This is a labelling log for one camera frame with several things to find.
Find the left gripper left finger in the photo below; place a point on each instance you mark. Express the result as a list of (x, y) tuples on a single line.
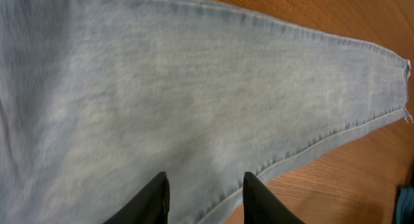
[(149, 206)]

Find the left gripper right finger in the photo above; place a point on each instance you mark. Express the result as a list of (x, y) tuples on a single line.
[(261, 206)]

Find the light blue denim jeans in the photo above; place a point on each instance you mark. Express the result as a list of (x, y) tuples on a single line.
[(98, 96)]

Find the dark blue garment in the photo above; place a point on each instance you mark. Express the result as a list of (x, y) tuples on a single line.
[(403, 213)]

